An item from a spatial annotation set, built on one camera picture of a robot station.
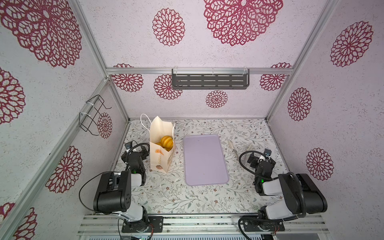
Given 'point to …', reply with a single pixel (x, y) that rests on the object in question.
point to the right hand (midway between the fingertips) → (262, 153)
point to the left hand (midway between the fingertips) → (134, 151)
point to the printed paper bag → (160, 159)
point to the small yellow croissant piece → (166, 142)
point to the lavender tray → (204, 162)
